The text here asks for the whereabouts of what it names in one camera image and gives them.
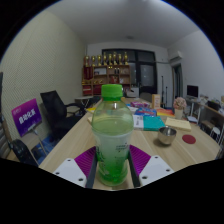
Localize pink flowers in white pot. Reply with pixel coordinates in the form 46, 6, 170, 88
173, 96, 188, 120

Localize white booklet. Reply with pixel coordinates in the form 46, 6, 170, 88
132, 113, 145, 130

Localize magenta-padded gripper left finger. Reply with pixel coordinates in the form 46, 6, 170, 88
53, 145, 98, 189

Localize small metal cup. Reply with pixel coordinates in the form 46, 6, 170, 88
157, 126, 178, 146

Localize white air conditioner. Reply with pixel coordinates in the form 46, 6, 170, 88
168, 50, 184, 63

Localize pink package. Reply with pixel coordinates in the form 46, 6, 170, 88
130, 100, 151, 109

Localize purple sign board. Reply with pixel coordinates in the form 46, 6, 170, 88
11, 98, 43, 138

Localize black bag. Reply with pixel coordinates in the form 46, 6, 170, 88
9, 138, 39, 167

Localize orange yellow book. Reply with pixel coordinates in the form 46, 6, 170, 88
155, 108, 175, 118

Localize dark glass door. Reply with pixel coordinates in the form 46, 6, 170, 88
101, 48, 158, 95

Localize flat round red coaster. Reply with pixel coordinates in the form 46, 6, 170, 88
181, 133, 197, 145

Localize small white round table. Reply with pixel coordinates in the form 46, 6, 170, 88
74, 95, 94, 108

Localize green drink bottle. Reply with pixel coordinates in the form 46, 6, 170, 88
91, 83, 135, 187

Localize beige standing card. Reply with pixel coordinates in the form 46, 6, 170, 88
151, 93, 162, 109

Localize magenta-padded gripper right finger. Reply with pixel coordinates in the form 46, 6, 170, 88
128, 144, 175, 188

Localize blue book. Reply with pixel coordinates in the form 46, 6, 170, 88
133, 107, 158, 117

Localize black computer monitor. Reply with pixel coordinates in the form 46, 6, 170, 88
186, 84, 199, 98

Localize striped grey chair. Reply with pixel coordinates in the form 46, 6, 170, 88
0, 71, 11, 159

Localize black office chair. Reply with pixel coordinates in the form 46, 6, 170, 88
39, 90, 86, 139

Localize wooden shelf unit with trophies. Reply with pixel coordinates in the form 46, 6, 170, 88
81, 51, 132, 98

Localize teal book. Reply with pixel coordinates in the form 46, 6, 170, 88
142, 115, 166, 132

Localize long white side desk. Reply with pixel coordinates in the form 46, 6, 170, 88
186, 94, 224, 134

